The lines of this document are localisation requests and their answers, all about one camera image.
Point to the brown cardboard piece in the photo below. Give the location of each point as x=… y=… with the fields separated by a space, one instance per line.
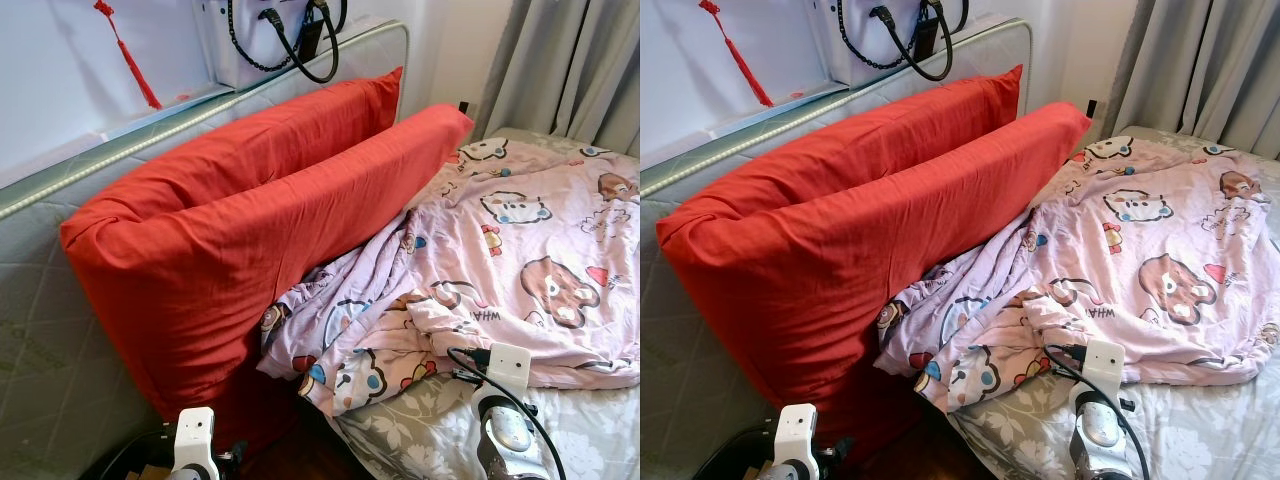
x=152 y=473

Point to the black waste bin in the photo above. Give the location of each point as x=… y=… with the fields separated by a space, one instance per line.
x=120 y=462
x=725 y=462

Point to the grey floral bed sheet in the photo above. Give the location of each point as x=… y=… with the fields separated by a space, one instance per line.
x=1210 y=430
x=590 y=430

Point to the grey quilted mattress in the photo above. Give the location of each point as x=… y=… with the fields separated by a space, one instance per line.
x=670 y=350
x=40 y=340

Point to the grey curtain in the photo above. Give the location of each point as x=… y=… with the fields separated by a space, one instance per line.
x=1200 y=70
x=570 y=70

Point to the pink cartoon print blanket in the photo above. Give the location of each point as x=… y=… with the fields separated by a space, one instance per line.
x=520 y=230
x=1150 y=230

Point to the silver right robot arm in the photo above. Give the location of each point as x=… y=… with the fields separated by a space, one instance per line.
x=1095 y=435
x=505 y=435

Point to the red fabric covered cushion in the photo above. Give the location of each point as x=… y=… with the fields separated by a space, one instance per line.
x=830 y=270
x=900 y=115
x=220 y=270
x=280 y=120

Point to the red tassel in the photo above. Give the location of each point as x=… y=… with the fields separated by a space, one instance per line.
x=745 y=70
x=135 y=70

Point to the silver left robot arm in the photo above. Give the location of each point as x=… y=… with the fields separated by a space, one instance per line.
x=195 y=473
x=800 y=472

